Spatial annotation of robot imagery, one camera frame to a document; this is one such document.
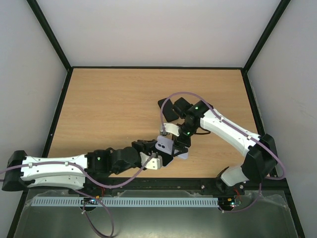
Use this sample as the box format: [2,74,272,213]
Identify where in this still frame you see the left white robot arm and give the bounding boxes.
[1,147,162,191]

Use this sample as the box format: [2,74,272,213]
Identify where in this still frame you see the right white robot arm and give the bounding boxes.
[172,98,277,194]

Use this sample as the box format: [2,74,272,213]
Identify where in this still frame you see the phone in white case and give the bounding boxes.
[159,153,173,167]

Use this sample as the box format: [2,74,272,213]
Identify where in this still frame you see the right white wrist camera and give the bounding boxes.
[160,123,179,137]

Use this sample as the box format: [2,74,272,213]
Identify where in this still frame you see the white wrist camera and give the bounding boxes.
[160,123,179,137]
[140,152,163,170]

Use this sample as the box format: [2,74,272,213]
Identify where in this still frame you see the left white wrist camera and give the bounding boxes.
[140,152,163,170]

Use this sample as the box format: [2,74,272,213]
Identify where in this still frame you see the grey slotted cable duct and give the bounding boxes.
[31,197,218,208]

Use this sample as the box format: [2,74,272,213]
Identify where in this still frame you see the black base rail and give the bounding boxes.
[79,178,245,197]

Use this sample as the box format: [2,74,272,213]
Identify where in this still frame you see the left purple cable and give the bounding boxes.
[0,152,159,238]

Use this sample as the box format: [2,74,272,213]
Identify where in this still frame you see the purple cable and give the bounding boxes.
[159,92,287,214]
[0,152,159,238]

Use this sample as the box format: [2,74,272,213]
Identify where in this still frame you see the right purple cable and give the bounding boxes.
[159,92,287,214]

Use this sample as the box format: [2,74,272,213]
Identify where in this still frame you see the black metal frame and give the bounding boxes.
[7,0,305,238]

